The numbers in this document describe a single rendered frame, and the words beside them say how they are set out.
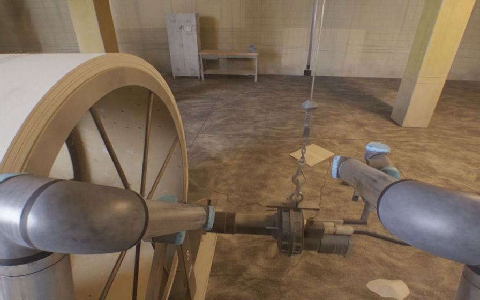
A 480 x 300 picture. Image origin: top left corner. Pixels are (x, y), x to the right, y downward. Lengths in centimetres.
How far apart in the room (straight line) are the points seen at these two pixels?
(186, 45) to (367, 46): 589
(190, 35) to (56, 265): 799
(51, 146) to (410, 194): 90
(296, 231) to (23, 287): 99
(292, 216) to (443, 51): 465
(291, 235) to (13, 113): 110
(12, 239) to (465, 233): 68
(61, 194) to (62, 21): 1103
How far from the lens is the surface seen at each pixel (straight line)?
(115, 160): 120
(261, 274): 228
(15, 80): 105
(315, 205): 127
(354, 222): 138
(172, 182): 222
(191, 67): 846
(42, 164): 88
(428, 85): 552
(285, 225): 123
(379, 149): 112
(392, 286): 245
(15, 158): 83
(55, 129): 91
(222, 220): 131
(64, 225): 45
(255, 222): 130
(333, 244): 141
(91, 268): 241
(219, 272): 229
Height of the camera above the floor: 189
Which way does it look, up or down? 29 degrees down
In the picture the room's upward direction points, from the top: straight up
